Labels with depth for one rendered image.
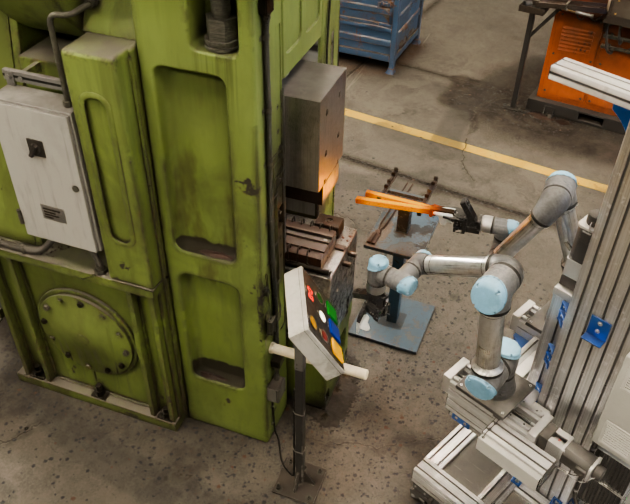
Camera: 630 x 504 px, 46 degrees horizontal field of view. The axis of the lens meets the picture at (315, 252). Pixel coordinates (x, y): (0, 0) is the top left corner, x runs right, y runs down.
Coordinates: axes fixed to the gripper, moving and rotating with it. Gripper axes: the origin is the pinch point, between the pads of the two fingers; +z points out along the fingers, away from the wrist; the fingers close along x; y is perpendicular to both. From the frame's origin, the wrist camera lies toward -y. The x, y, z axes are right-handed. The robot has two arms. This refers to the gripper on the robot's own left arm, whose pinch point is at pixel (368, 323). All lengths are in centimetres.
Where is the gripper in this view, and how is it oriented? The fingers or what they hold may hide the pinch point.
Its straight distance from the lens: 297.4
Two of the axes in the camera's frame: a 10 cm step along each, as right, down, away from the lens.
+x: 7.1, -4.4, 5.5
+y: 7.0, 4.7, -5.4
